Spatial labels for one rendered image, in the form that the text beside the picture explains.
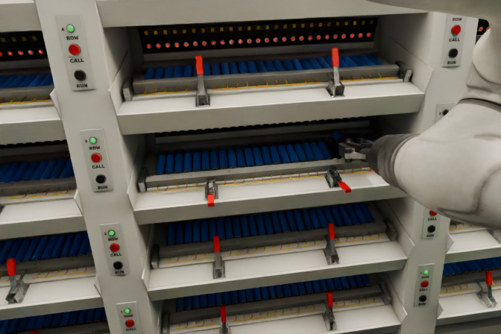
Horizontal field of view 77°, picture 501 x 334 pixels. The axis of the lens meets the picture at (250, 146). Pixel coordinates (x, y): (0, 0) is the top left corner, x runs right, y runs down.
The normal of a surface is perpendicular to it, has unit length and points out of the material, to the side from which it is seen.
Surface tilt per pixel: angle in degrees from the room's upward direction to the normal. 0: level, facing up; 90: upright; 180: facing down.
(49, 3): 90
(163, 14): 111
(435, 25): 90
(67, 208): 21
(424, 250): 90
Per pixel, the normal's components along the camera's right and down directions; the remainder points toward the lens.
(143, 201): 0.00, -0.79
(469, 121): -0.55, -0.70
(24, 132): 0.13, 0.61
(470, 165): -0.77, -0.46
